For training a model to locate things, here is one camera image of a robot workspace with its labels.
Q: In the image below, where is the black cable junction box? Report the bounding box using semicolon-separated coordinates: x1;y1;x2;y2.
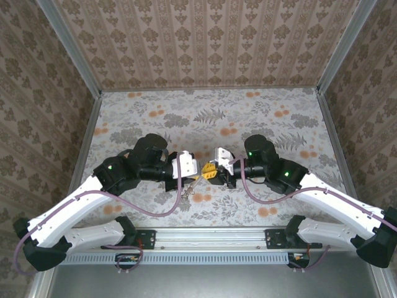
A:
287;253;311;269
115;253;143;269

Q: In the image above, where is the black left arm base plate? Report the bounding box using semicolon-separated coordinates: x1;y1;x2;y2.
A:
100;228;156;250

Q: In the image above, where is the grey slotted cable duct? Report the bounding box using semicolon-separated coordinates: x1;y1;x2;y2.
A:
57;251;294;266

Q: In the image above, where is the aluminium table side rail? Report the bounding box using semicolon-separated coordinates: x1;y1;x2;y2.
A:
316;89;368;226
63;93;103;229

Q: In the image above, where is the aluminium frame post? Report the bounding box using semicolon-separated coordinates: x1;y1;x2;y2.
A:
35;0;103;97
316;0;378;94

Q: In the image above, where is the floral printed table cover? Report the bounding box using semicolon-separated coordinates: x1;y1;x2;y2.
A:
79;88;362;229

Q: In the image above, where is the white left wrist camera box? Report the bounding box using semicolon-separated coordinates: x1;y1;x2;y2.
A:
171;150;200;180

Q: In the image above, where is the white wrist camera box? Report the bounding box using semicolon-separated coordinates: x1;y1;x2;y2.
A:
171;150;200;180
213;147;236;175

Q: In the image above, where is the steel sheet panel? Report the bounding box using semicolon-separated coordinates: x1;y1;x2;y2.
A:
29;251;391;298

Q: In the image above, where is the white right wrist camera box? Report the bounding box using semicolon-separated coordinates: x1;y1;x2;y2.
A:
213;147;236;175

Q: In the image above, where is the aluminium mounting rail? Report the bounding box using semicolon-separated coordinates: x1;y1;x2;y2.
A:
46;226;380;253

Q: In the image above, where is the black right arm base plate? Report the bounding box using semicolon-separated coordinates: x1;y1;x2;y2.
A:
265;228;323;250

